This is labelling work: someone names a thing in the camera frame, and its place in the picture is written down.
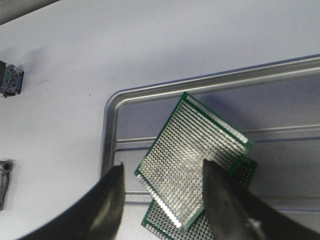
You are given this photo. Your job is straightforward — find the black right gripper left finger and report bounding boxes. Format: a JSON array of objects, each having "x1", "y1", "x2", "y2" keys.
[{"x1": 23, "y1": 164, "x2": 125, "y2": 240}]

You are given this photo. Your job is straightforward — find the green perforated circuit board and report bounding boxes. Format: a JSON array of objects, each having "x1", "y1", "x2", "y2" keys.
[
  {"x1": 134, "y1": 92, "x2": 254, "y2": 231},
  {"x1": 141, "y1": 158, "x2": 258, "y2": 240}
]

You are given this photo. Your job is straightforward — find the grey metal clamp block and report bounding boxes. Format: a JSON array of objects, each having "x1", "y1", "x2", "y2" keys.
[{"x1": 0, "y1": 159, "x2": 13, "y2": 211}]

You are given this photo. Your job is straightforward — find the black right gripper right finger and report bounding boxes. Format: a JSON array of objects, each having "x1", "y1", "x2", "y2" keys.
[{"x1": 201, "y1": 158, "x2": 298, "y2": 240}]

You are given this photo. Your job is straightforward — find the silver metal tray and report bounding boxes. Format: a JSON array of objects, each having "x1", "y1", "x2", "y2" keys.
[{"x1": 101, "y1": 54, "x2": 320, "y2": 240}]

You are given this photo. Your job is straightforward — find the red emergency stop button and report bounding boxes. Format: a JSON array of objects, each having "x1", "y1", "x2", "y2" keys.
[{"x1": 0, "y1": 61, "x2": 24, "y2": 98}]

